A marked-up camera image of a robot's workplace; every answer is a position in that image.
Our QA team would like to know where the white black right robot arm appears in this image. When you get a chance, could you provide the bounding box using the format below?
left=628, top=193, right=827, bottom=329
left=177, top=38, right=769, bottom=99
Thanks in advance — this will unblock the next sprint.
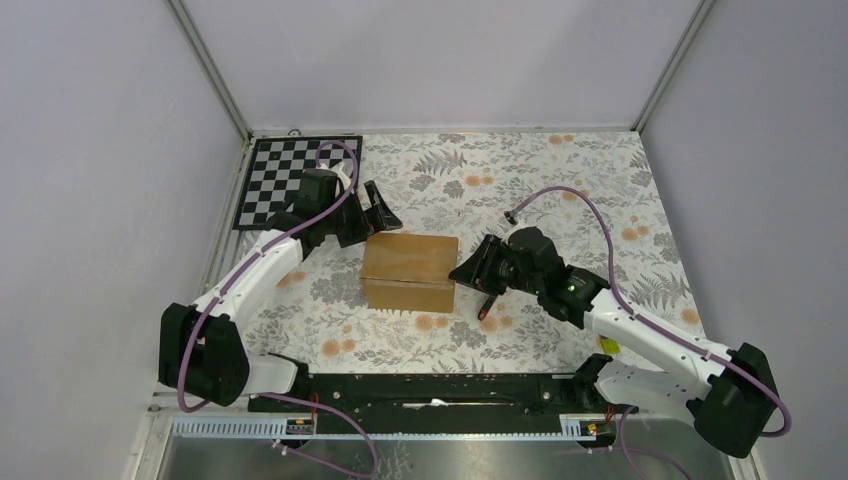
left=448, top=227, right=779, bottom=458

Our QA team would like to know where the red black utility knife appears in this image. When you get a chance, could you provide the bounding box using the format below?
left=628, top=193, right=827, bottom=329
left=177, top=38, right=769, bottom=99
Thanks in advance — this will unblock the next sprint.
left=477, top=295, right=497, bottom=322

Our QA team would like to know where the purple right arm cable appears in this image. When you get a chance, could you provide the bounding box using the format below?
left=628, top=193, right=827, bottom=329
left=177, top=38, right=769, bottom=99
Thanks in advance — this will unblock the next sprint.
left=504, top=186, right=794, bottom=480

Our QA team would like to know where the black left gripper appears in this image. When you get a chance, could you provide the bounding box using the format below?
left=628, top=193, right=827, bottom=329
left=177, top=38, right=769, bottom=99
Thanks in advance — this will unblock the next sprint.
left=322, top=181, right=402, bottom=248

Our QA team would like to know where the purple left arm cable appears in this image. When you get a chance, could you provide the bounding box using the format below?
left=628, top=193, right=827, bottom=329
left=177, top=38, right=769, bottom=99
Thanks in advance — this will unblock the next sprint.
left=175, top=140, right=382, bottom=478

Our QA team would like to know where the floral patterned table mat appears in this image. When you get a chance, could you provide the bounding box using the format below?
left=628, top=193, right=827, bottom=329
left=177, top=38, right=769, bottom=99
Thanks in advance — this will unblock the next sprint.
left=243, top=132, right=703, bottom=373

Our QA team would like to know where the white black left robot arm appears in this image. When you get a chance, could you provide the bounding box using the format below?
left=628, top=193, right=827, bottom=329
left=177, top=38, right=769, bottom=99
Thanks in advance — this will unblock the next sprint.
left=158, top=167, right=403, bottom=412

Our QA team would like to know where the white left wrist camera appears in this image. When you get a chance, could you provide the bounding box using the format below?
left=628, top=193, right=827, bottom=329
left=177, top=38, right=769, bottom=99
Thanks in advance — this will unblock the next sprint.
left=323, top=163, right=352, bottom=198

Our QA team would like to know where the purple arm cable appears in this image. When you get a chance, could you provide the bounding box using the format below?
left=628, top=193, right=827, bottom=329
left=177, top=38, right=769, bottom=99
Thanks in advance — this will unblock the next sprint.
left=175, top=140, right=382, bottom=478
left=504, top=186, right=794, bottom=480

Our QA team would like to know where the brown cardboard express box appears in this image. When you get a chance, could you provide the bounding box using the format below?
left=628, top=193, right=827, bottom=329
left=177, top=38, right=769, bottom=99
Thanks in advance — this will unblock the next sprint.
left=360, top=233, right=459, bottom=313

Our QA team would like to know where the black white checkerboard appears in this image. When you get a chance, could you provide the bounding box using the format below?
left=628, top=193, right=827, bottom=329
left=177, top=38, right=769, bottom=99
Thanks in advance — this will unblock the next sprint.
left=232, top=135, right=364, bottom=231

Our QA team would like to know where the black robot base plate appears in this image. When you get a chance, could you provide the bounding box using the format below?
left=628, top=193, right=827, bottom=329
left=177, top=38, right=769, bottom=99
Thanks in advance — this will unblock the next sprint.
left=248, top=373, right=626, bottom=436

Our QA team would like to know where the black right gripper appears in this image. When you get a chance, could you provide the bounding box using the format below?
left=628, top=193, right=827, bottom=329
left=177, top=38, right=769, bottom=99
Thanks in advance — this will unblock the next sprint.
left=448, top=234, right=543, bottom=297

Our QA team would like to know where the green purple toy block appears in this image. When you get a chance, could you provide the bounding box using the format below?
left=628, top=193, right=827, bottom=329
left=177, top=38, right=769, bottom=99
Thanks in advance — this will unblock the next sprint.
left=599, top=336, right=621, bottom=355

